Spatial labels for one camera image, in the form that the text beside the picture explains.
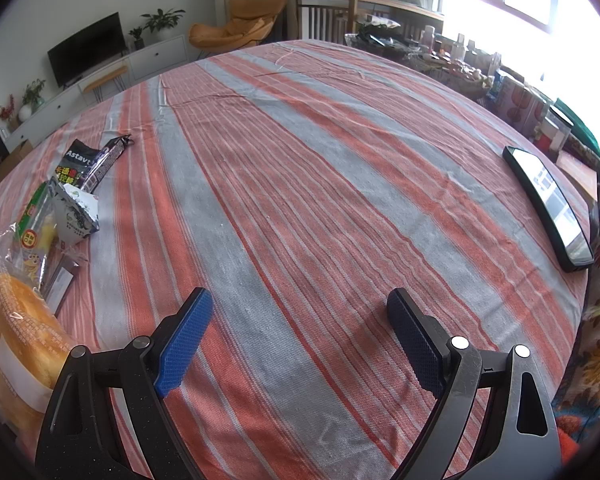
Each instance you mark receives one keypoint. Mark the red patterned box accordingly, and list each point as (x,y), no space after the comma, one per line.
(517,102)

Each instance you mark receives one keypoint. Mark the large green potted plant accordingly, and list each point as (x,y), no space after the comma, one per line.
(162,20)

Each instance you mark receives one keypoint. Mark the small green potted plant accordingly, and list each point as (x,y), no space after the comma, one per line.
(136,36)

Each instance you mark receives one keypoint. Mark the cardboard box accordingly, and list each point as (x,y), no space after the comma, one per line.
(10,160)

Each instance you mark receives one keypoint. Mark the orange lounge chair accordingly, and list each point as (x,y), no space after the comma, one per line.
(240,20)

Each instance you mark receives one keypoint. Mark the black snack packet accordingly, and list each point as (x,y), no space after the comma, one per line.
(80,156)

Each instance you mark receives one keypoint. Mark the cluttered side table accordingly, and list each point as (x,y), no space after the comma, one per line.
(430,55)

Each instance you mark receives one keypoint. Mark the black smartphone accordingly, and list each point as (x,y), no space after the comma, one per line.
(550,205)

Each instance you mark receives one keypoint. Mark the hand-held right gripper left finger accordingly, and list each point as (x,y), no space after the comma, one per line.
(186,342)

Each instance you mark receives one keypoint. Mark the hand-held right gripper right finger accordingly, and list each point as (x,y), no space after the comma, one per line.
(414,345)

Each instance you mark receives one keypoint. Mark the white television cabinet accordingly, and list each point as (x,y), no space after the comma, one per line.
(155,57)

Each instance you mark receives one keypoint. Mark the orange grey striped cloth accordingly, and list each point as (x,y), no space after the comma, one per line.
(305,185)

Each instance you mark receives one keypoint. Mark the red flowers in vase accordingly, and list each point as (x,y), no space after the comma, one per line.
(9,110)

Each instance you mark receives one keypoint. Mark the black television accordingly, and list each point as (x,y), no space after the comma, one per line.
(87,50)

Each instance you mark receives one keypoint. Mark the grey snack packet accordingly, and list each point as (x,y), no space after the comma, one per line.
(77,220)

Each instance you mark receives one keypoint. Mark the wooden stool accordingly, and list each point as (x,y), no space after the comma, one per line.
(102,77)

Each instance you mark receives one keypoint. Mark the bread in clear bag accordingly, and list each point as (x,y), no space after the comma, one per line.
(15,330)

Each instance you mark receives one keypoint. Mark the plant in white vase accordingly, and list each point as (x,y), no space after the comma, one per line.
(31,95)

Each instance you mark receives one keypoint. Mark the long dark brown snack packet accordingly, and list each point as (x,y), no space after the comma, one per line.
(111,152)

